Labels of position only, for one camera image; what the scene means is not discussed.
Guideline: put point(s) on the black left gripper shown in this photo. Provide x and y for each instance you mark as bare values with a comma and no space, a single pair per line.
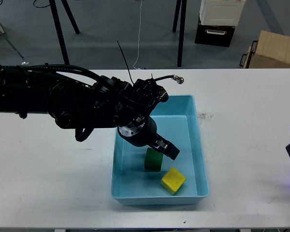
146,134

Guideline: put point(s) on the green cube block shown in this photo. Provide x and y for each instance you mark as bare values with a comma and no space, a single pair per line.
153,160

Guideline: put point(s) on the yellow cube block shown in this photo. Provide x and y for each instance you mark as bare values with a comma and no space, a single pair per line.
173,180

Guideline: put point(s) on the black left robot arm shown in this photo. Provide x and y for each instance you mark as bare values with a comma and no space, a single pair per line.
81,100

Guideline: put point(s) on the black storage box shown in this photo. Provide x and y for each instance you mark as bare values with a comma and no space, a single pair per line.
214,35

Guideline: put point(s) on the light blue plastic bin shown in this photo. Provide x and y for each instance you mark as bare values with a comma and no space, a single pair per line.
132,184

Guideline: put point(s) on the thin black zip tie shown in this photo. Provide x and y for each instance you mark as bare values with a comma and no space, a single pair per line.
126,64

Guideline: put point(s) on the black stand leg right rear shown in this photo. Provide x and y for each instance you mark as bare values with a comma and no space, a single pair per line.
176,15

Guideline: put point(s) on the black stand leg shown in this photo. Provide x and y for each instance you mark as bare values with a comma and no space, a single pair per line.
182,15
70,16
176,15
58,28

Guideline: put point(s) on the black stand leg left rear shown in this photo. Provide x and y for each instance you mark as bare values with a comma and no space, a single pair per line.
70,16

